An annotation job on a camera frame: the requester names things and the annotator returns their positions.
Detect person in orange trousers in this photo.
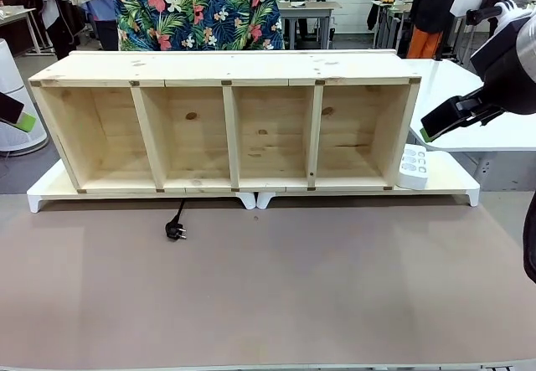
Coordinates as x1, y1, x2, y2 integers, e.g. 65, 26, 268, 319
408, 0, 482, 60

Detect person legs in dark trousers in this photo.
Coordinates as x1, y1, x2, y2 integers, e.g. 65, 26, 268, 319
62, 0, 121, 52

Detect black arm cable sleeve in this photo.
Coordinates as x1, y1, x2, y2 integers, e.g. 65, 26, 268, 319
522, 189, 536, 285

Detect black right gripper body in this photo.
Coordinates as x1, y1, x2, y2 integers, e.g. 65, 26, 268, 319
470, 13, 536, 116

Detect black power plug cable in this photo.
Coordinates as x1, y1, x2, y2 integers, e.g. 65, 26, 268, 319
164, 198, 188, 242

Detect white power strip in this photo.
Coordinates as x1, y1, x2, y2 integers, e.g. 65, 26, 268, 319
396, 144, 433, 191

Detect person in black clothes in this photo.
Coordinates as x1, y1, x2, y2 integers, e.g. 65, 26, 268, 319
24, 0, 83, 60

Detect white slab table top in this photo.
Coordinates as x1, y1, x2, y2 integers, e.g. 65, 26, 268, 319
450, 0, 520, 17

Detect white-legged wooden riser stand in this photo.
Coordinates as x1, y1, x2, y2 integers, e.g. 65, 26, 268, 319
26, 152, 257, 214

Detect person in floral shirt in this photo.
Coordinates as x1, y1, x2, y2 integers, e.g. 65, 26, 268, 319
111, 0, 286, 53

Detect four-compartment pine wood shelf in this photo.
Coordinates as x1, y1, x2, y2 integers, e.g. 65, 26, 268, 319
28, 49, 423, 192

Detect white curved side table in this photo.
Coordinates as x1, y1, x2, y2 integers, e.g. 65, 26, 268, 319
408, 58, 536, 179

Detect light wooden desk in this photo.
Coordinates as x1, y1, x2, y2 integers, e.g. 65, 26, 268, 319
0, 5, 44, 56

